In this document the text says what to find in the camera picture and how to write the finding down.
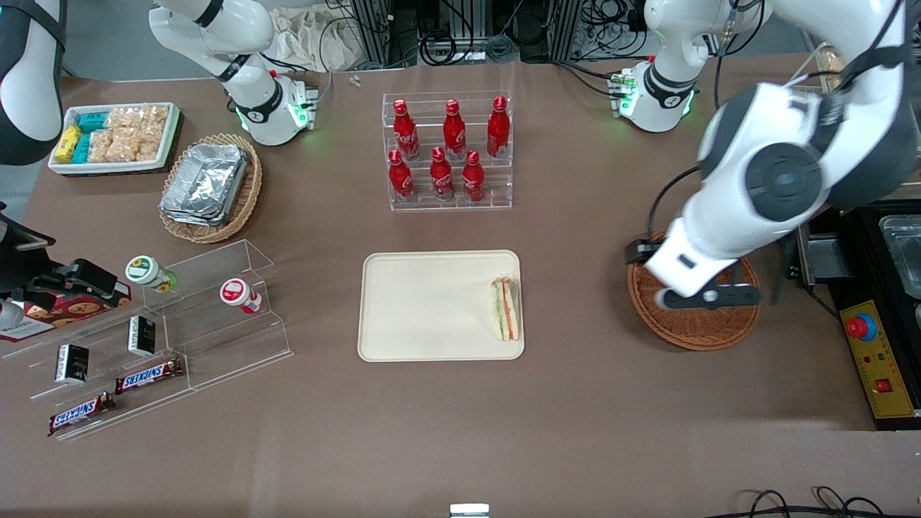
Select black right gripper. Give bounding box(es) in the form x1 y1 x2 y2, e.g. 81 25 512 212
0 212 120 301

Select triangular sandwich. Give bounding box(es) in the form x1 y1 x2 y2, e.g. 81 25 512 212
491 276 520 342

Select round brown wicker basket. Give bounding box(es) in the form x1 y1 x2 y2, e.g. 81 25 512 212
627 230 762 352

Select oval light wicker basket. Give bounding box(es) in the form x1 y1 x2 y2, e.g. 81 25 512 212
158 132 263 245

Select cream plastic tray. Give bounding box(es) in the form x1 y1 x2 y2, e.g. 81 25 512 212
358 250 526 363

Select red cookie box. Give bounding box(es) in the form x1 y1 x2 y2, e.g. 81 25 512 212
0 283 132 343

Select green lid drink bottle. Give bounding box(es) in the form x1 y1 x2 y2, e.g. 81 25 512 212
125 255 178 294

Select small black box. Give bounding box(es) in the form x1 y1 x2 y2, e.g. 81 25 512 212
128 315 157 358
55 344 90 384

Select Snickers chocolate bar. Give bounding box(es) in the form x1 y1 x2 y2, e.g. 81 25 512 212
47 391 116 437
114 358 185 395

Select white rectangular snack bin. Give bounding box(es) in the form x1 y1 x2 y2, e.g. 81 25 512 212
47 101 183 178

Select yellow snack pack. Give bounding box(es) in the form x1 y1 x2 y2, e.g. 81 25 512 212
55 124 83 163

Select clear acrylic stepped shelf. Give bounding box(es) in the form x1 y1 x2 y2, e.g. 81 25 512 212
0 239 294 442

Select clear acrylic bottle rack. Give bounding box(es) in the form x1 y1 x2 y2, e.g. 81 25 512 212
381 90 514 212

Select red lid drink bottle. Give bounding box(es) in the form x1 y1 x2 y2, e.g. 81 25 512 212
219 278 264 315

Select stacked aluminium foil trays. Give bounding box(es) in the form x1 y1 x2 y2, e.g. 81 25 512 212
160 142 250 228

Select red cola bottle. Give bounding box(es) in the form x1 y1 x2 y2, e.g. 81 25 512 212
486 95 511 160
393 99 421 162
430 146 455 202
388 149 416 204
443 99 467 162
461 149 486 204

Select grey metal box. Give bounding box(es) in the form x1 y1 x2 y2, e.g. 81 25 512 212
791 230 857 288

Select black countertop appliance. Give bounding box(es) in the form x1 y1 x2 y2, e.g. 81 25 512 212
827 205 921 432

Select steel pan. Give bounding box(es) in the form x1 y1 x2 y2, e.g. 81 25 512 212
881 214 921 299

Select yellow emergency stop panel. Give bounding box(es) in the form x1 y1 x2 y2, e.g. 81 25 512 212
838 299 921 420

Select beige crumpled cloth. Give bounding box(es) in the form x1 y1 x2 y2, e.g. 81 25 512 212
270 7 360 73

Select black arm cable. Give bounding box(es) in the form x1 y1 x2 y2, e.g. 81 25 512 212
645 0 763 244

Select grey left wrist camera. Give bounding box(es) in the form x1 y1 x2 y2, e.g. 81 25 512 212
653 285 762 312

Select aluminium frame post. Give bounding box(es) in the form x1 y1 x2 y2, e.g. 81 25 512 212
553 0 585 62
353 0 418 69

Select white wire basket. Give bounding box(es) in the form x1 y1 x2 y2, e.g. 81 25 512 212
788 41 846 84

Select coiled black cable bundle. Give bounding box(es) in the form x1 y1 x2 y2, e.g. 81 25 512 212
419 29 519 67

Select black floor cable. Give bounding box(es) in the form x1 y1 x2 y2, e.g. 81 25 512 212
727 487 921 518

